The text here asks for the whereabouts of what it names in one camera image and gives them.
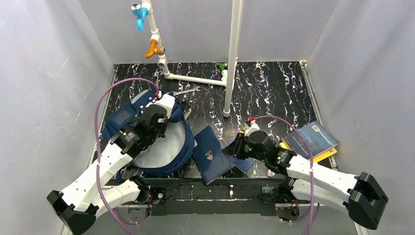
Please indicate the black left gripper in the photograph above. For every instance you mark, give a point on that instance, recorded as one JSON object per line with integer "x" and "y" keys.
{"x": 179, "y": 108}

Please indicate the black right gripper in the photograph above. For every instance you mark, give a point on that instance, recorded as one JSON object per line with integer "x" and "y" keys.
{"x": 238, "y": 150}

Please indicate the blue orange cover book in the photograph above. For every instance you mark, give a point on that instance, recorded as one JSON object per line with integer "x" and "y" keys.
{"x": 243, "y": 165}

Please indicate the dark blue crest book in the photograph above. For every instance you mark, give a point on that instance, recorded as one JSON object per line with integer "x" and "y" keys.
{"x": 208, "y": 156}

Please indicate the navy blue student backpack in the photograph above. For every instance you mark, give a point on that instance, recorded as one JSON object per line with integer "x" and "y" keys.
{"x": 166, "y": 155}

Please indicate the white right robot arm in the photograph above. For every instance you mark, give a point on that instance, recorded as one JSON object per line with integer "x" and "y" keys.
{"x": 360, "y": 196}

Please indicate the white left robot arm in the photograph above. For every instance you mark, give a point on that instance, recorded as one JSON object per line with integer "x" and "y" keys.
{"x": 83, "y": 201}

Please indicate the silver wrench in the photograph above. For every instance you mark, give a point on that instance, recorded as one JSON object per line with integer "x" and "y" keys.
{"x": 195, "y": 89}

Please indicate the pink highlighter pen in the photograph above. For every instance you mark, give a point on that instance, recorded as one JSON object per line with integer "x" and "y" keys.
{"x": 270, "y": 173}

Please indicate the orange tap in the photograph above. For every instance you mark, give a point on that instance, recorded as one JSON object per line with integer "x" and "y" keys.
{"x": 154, "y": 49}

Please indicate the green tap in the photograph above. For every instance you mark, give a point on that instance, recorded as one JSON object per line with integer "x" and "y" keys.
{"x": 222, "y": 66}

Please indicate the blue Nineteen Eighty-Four book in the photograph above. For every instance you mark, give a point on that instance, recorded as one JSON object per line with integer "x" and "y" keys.
{"x": 314, "y": 135}

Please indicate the yellow book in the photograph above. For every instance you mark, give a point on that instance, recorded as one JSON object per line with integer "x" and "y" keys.
{"x": 318, "y": 158}

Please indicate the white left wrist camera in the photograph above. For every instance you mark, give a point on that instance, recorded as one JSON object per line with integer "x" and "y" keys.
{"x": 166, "y": 101}

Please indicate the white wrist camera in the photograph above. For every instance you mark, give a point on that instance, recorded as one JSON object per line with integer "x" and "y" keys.
{"x": 166, "y": 101}
{"x": 250, "y": 126}

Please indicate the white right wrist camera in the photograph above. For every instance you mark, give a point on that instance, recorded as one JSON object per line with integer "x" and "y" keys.
{"x": 250, "y": 126}

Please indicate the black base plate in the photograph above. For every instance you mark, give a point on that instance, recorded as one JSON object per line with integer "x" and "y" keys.
{"x": 222, "y": 196}

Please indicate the white PVC pipe frame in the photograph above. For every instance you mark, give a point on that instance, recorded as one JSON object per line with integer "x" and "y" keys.
{"x": 228, "y": 75}

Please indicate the aluminium frame rail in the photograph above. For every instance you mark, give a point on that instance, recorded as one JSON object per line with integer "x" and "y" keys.
{"x": 321, "y": 185}

